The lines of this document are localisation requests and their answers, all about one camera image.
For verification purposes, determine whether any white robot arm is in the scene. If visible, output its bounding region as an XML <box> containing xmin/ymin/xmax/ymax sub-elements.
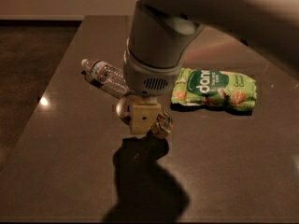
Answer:
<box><xmin>123</xmin><ymin>0</ymin><xmax>299</xmax><ymax>96</ymax></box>

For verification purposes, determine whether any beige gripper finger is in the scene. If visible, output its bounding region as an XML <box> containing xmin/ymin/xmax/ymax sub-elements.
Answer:
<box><xmin>129</xmin><ymin>96</ymin><xmax>161</xmax><ymax>135</ymax></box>

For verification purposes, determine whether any orange soda can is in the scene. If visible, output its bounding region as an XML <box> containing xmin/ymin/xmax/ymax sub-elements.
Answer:
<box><xmin>116</xmin><ymin>91</ymin><xmax>173</xmax><ymax>139</ymax></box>

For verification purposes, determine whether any clear plastic water bottle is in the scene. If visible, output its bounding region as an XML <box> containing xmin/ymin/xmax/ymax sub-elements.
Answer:
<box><xmin>81</xmin><ymin>59</ymin><xmax>130</xmax><ymax>99</ymax></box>

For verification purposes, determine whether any green rice chips bag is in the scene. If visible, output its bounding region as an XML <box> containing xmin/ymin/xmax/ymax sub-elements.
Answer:
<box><xmin>171</xmin><ymin>68</ymin><xmax>257</xmax><ymax>112</ymax></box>

